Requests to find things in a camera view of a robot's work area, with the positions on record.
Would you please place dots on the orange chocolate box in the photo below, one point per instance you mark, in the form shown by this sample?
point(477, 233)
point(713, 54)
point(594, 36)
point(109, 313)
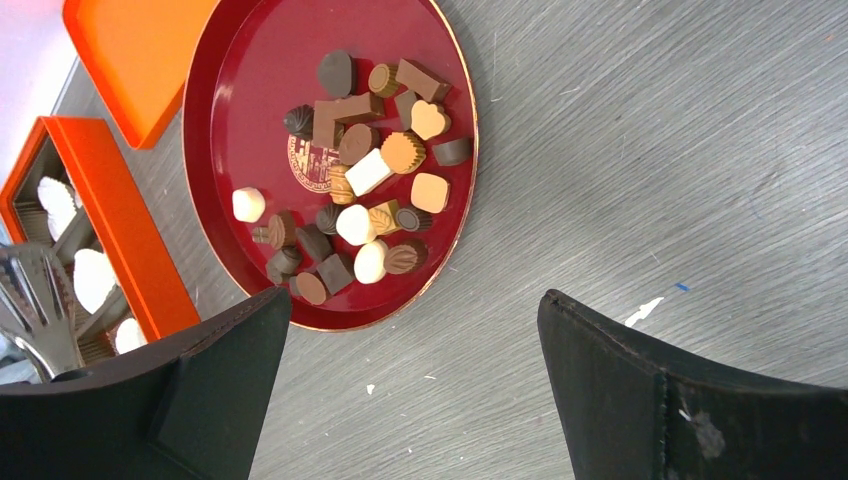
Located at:
point(112, 213)

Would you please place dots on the orange box lid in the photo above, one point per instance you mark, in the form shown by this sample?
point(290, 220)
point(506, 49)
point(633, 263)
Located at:
point(137, 54)

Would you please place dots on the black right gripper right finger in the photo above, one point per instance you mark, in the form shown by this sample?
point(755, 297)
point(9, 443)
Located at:
point(634, 407)

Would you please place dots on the round red lacquer tray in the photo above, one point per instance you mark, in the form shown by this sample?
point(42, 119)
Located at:
point(255, 61)

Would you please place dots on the white oval chocolate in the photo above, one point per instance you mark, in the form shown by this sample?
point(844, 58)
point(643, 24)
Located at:
point(248, 204)

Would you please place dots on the white paper cup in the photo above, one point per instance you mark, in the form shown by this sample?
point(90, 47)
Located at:
point(58, 199)

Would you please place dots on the brown leaf chocolate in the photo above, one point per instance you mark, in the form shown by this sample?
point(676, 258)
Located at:
point(406, 257)

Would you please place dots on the white round chocolate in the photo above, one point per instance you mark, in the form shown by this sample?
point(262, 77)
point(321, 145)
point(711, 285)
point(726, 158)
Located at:
point(354, 225)

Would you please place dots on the silver metal tongs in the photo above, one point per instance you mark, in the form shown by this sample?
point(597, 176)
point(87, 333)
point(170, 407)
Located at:
point(38, 309)

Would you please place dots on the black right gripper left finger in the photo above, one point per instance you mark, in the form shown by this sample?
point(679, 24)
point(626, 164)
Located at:
point(188, 406)

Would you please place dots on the caramel square chocolate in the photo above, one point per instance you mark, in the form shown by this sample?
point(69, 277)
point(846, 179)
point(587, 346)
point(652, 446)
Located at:
point(430, 193)

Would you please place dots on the white rectangular chocolate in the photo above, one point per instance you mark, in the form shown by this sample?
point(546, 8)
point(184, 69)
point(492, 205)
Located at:
point(368, 173)

